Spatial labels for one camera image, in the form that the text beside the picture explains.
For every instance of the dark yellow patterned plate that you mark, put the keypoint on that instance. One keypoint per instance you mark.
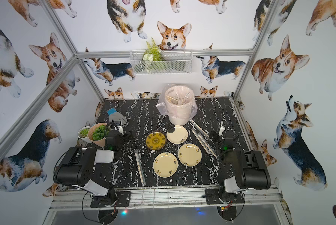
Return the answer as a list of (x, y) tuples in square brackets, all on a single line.
[(155, 140)]

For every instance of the grey blue work glove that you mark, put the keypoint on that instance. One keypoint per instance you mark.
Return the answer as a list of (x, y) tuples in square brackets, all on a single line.
[(115, 116)]

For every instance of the cream plate back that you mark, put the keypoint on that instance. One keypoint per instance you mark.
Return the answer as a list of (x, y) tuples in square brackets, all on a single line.
[(177, 134)]

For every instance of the disposable chopsticks pack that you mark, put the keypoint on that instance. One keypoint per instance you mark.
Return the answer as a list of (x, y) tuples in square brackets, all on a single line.
[(140, 169)]

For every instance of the cream plate front left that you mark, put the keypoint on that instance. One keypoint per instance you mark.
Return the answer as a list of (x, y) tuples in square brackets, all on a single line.
[(165, 165)]

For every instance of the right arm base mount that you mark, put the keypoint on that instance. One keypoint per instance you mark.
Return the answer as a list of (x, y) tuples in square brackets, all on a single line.
[(216, 196)]

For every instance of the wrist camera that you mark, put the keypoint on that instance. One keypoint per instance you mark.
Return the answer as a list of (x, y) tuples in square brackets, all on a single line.
[(222, 128), (119, 126)]

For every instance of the white wire wall basket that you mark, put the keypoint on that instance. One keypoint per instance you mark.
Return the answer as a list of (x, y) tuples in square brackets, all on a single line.
[(174, 62)]

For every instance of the artificial fern with flower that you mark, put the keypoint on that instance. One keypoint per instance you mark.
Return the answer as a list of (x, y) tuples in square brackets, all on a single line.
[(152, 57)]

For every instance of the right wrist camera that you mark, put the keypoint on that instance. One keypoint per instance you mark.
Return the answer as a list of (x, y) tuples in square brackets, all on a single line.
[(222, 128)]

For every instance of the wrapped chopsticks pack near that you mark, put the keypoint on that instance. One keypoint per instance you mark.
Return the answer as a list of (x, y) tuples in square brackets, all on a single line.
[(204, 143)]

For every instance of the cream plate front right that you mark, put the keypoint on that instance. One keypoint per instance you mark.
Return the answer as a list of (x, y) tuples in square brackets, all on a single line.
[(190, 155)]

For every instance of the wrapped chopsticks pack far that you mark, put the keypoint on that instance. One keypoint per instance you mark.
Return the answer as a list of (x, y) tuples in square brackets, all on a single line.
[(199, 129)]

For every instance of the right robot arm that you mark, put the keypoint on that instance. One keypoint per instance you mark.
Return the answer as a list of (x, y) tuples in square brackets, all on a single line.
[(249, 169)]

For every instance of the pink trash bin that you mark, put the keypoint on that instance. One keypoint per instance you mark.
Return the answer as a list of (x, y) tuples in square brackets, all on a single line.
[(180, 104)]

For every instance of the cream plate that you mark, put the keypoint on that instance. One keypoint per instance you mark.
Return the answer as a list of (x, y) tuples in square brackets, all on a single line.
[(190, 155), (177, 134), (165, 165)]

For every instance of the aluminium front rail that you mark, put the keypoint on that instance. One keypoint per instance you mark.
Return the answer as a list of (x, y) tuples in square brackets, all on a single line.
[(164, 197)]

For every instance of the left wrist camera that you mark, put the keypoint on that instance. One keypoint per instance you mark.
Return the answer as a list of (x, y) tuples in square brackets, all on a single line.
[(119, 126)]

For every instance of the clear plastic bin liner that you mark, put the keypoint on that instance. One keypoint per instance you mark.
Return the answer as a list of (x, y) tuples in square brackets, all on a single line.
[(161, 105)]

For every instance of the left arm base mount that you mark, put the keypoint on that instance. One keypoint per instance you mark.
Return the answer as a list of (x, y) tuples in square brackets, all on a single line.
[(118, 199)]

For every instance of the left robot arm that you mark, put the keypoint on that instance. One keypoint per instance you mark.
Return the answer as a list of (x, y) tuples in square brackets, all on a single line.
[(77, 167)]

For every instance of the brown pot green plant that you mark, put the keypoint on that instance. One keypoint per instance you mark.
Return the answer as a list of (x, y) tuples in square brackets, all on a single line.
[(96, 134)]

